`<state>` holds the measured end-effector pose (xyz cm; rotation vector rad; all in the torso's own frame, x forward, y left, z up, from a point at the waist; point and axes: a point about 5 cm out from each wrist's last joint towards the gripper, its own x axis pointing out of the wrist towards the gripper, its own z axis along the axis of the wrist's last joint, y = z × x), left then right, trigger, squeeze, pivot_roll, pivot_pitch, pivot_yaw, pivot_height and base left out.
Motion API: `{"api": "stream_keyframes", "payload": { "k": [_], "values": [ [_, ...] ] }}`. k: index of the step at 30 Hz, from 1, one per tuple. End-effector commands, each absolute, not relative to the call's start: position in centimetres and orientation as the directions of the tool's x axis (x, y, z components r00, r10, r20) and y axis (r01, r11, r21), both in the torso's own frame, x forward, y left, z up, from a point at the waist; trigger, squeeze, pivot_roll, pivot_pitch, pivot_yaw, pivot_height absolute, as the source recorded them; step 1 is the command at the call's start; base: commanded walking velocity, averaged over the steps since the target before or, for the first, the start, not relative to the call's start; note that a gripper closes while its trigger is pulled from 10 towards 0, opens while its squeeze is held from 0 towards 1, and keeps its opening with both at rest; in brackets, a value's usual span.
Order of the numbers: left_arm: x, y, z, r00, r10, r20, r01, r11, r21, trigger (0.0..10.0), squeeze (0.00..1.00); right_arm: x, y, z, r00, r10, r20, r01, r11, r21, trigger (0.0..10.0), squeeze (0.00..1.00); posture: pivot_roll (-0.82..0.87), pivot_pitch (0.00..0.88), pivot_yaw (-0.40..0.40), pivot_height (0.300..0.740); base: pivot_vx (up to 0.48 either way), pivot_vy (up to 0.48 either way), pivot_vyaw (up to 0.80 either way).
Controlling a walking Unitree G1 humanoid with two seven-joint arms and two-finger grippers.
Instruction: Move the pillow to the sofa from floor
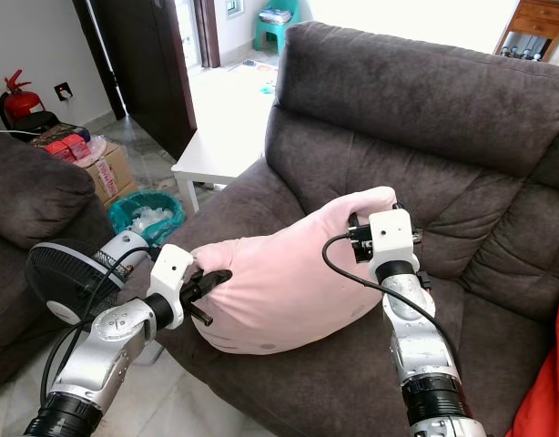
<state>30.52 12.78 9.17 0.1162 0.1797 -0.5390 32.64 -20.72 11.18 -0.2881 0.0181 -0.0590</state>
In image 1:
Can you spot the dark grey small sofa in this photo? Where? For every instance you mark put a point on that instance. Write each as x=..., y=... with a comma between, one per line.
x=34, y=200

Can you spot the black wall socket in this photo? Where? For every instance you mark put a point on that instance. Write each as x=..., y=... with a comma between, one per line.
x=63, y=91

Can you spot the teal waste bin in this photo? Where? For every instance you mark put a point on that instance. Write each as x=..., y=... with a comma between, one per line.
x=125, y=218

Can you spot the teal plastic stool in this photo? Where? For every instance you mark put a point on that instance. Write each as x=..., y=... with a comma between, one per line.
x=275, y=35

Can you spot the cardboard box with red packets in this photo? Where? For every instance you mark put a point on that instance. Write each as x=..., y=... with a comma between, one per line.
x=111, y=173

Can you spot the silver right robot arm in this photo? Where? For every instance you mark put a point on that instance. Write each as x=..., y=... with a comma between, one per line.
x=421, y=341

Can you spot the red pillow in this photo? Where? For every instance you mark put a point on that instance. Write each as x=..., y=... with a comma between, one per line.
x=548, y=382

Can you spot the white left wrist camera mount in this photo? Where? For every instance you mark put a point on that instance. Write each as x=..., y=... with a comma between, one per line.
x=168, y=273

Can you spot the dark grey fabric sofa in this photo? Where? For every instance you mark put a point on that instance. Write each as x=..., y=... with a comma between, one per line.
x=407, y=109

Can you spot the dark brown door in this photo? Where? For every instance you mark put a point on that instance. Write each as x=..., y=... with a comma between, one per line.
x=143, y=64

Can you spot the white side table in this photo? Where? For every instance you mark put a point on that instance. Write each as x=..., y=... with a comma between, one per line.
x=216, y=146

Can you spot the black electric fan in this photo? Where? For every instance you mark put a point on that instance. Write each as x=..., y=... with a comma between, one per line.
x=66, y=278

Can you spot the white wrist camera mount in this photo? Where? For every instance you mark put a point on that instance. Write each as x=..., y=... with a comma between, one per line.
x=168, y=273
x=393, y=238

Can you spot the red fire extinguisher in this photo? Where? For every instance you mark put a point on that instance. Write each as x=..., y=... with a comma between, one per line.
x=20, y=105

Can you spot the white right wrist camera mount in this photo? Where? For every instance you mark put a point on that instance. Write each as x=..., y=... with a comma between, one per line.
x=393, y=238

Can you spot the brown wooden cabinet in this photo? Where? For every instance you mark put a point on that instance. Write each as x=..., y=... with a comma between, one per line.
x=539, y=23

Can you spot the pink pillow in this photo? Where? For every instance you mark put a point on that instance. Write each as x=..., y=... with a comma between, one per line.
x=289, y=282

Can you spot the black bag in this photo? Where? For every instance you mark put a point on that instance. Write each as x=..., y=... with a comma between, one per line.
x=35, y=122

